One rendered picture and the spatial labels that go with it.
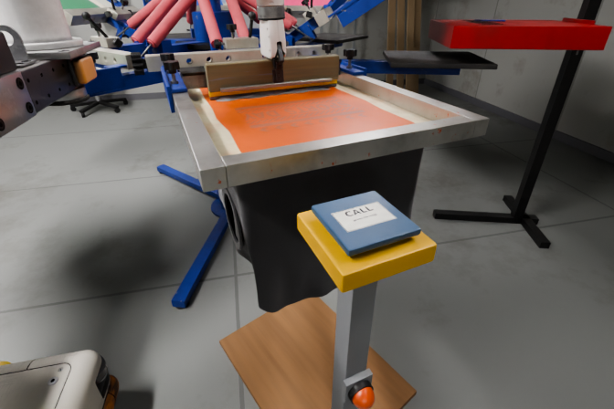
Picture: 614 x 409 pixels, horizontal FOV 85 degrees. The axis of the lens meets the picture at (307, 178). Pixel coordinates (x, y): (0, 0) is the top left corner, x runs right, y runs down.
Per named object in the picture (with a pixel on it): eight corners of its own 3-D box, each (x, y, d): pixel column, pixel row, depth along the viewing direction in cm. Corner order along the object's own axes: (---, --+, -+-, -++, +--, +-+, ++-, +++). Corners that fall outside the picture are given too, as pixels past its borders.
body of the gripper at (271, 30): (252, 13, 95) (257, 55, 101) (263, 15, 87) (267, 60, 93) (278, 11, 98) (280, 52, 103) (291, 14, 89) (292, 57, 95)
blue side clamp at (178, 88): (191, 110, 92) (186, 84, 88) (171, 113, 90) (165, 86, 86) (180, 87, 116) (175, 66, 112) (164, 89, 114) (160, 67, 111)
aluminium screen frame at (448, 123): (485, 135, 71) (490, 118, 70) (203, 193, 51) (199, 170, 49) (322, 70, 135) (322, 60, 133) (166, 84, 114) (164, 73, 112)
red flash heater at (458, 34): (545, 41, 179) (553, 16, 173) (602, 54, 139) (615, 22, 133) (427, 40, 185) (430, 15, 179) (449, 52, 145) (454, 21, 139)
